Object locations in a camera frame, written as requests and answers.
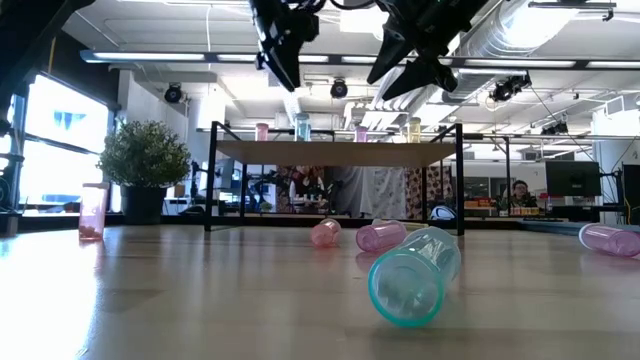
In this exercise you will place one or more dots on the black ceiling spotlight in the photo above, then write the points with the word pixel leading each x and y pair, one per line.
pixel 339 89
pixel 173 93

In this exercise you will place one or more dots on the black computer monitor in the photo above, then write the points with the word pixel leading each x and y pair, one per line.
pixel 572 178
pixel 632 190

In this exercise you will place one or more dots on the teal translucent medicine bottle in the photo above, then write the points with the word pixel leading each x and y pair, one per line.
pixel 302 129
pixel 415 280

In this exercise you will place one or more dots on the wooden shelf black metal legs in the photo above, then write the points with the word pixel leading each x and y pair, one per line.
pixel 330 153

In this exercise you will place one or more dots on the black ceiling light cluster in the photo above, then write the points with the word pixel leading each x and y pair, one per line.
pixel 510 87

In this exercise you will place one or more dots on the red translucent medicine bottle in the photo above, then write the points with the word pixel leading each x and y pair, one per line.
pixel 92 220
pixel 261 134
pixel 325 235

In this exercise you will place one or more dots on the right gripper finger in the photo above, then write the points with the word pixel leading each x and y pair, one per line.
pixel 392 52
pixel 425 75

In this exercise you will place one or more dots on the floral fabric curtain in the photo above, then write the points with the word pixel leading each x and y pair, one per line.
pixel 415 192

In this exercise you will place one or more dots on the black aluminium rig frame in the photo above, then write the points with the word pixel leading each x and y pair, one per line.
pixel 210 57

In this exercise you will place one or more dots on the purple translucent medicine bottle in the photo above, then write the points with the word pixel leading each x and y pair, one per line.
pixel 382 236
pixel 610 241
pixel 361 136

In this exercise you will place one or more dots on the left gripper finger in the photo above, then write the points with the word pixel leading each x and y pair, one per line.
pixel 285 62

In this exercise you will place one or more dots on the grey white fabric curtain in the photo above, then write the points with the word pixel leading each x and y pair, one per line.
pixel 375 192

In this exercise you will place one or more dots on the green potted plant black pot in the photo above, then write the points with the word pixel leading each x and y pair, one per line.
pixel 145 155

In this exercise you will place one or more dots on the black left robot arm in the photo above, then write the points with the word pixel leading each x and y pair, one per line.
pixel 30 30

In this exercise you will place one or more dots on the white blue helmet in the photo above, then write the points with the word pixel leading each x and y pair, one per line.
pixel 442 213

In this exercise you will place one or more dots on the person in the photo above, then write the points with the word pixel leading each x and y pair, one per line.
pixel 520 190

